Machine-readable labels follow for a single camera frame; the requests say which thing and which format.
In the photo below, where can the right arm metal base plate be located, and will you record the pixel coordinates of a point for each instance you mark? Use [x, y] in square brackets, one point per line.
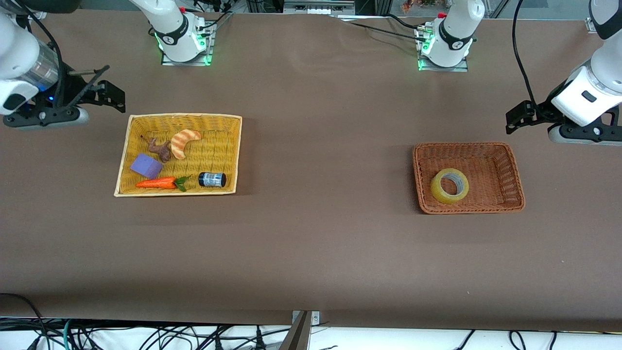
[187, 63]

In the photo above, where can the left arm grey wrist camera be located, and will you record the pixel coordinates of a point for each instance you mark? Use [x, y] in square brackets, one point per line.
[583, 136]

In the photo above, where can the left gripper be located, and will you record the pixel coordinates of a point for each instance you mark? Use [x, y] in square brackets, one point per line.
[540, 113]

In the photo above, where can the purple block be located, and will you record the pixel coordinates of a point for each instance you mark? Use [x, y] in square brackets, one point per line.
[146, 166]

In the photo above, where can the aluminium frame profile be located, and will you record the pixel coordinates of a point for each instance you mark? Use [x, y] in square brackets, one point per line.
[316, 7]

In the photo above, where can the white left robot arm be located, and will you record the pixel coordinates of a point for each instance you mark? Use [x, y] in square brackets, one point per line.
[610, 63]

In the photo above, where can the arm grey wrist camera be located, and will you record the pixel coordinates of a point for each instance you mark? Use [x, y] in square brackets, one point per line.
[53, 119]
[583, 136]

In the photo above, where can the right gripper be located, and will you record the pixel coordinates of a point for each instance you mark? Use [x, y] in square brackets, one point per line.
[74, 90]

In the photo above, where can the toy croissant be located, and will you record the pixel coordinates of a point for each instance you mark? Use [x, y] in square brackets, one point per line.
[181, 142]

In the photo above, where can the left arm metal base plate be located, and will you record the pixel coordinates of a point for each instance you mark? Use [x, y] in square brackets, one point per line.
[444, 70]

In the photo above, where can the clear yellowish tape roll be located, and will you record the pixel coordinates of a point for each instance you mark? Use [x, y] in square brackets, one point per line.
[437, 192]

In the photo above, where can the brown bar below table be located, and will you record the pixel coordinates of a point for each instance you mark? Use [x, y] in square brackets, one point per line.
[299, 335]

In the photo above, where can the yellow wicker basket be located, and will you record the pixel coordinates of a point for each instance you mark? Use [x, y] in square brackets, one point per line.
[221, 146]

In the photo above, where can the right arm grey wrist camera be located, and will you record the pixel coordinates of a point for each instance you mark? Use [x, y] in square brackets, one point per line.
[53, 119]

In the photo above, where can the brown wicker basket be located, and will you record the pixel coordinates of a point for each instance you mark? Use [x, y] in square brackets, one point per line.
[491, 165]

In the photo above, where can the aluminium table corner bracket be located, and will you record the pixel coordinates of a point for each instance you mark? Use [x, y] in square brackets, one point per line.
[591, 24]

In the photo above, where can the orange toy carrot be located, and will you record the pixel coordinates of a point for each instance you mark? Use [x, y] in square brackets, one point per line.
[158, 183]

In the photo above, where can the brown toy animal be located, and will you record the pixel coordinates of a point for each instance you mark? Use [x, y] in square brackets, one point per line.
[163, 151]

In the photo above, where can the small black jar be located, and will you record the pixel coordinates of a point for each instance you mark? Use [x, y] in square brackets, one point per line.
[212, 180]

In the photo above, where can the metal table edge bracket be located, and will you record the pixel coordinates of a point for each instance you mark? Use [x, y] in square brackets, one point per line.
[316, 318]

